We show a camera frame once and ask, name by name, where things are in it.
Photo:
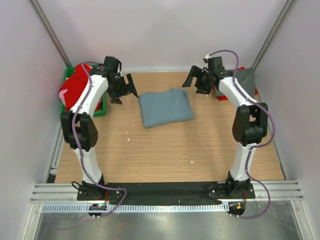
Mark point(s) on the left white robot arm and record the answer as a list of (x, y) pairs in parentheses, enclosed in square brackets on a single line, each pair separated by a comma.
[(80, 132)]

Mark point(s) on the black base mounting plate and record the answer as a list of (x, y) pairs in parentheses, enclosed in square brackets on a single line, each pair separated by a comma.
[(162, 193)]

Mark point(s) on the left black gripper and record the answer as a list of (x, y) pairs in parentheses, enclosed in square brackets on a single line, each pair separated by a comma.
[(127, 89)]

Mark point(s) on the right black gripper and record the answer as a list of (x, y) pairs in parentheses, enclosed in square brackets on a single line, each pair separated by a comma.
[(201, 89)]

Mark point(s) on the folded grey t shirt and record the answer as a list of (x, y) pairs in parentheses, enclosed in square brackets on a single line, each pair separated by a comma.
[(246, 80)]

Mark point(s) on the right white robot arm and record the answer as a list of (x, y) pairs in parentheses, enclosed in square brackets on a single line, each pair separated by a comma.
[(250, 123)]

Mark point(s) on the red t shirt in bin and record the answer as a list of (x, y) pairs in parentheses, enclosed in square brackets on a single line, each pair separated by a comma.
[(75, 84)]

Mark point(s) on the blue-grey t shirt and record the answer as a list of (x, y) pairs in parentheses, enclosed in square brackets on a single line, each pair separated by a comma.
[(166, 107)]

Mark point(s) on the pink t shirt in bin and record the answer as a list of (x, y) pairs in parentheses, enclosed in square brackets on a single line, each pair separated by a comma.
[(61, 95)]

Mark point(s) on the green plastic bin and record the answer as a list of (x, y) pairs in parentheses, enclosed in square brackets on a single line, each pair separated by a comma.
[(100, 110)]

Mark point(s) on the white slotted cable duct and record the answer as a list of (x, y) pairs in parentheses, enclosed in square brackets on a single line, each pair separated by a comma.
[(102, 208)]

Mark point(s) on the folded red t shirt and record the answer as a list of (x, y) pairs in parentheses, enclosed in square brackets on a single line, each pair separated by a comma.
[(222, 98)]

